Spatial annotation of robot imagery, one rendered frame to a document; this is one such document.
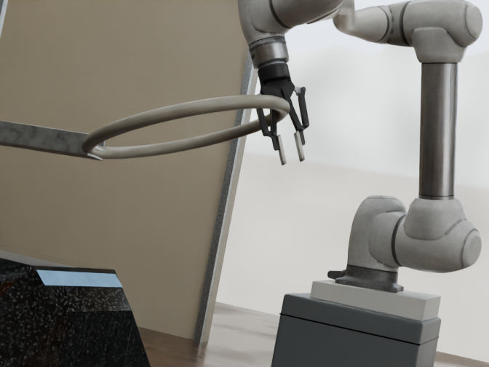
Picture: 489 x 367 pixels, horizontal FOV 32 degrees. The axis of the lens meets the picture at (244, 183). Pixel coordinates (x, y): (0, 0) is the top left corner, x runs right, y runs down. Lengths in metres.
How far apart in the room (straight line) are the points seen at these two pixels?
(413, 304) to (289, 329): 0.35
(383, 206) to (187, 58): 4.94
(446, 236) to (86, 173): 5.45
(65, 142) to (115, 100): 5.53
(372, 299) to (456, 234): 0.30
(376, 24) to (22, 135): 1.00
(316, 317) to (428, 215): 0.42
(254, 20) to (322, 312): 0.86
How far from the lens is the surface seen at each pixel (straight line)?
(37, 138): 2.02
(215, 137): 2.19
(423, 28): 2.38
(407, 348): 2.36
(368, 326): 2.38
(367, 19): 2.37
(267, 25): 2.01
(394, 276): 2.54
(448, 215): 2.39
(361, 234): 2.51
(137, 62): 7.49
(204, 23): 7.31
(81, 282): 1.92
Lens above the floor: 0.96
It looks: 3 degrees up
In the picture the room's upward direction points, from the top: 11 degrees clockwise
